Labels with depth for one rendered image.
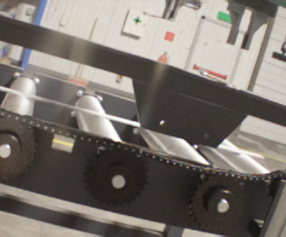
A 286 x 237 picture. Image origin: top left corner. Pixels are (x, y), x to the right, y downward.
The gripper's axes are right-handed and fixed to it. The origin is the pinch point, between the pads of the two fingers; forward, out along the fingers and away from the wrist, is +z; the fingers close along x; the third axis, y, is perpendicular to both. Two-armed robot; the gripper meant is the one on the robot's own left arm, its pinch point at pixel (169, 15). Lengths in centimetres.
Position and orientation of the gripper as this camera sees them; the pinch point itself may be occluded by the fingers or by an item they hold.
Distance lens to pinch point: 177.4
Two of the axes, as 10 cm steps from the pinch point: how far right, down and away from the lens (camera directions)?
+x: -8.3, -1.9, -5.3
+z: -3.1, 9.4, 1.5
